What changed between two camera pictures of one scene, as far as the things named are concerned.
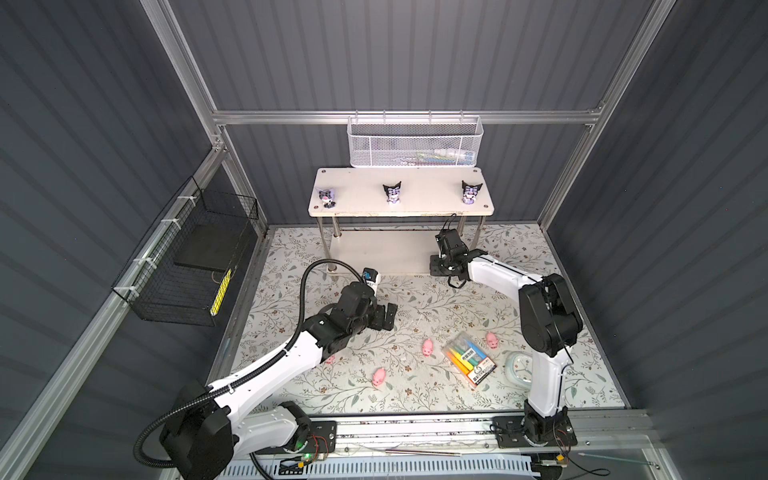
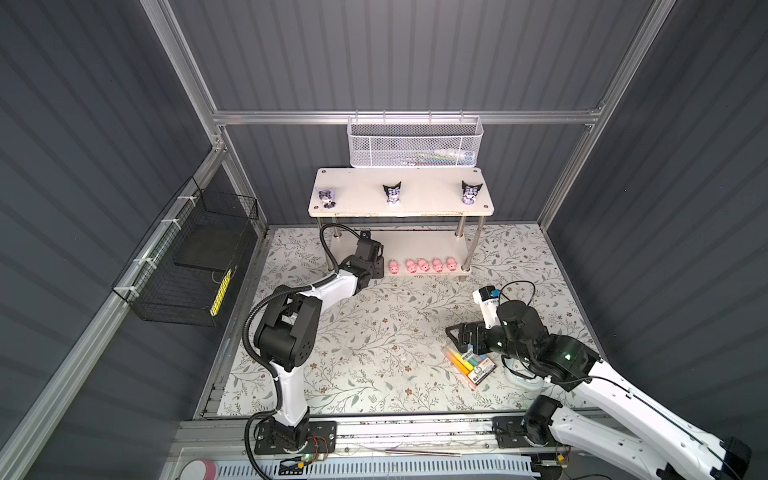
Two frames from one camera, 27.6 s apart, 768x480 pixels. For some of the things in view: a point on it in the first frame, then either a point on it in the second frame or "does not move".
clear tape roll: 518,369 does not move
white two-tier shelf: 386,220 does not move
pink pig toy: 427,347 to 410,265
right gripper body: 439,267 to 482,338
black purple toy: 470,192 does not move
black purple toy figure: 393,193 does not move
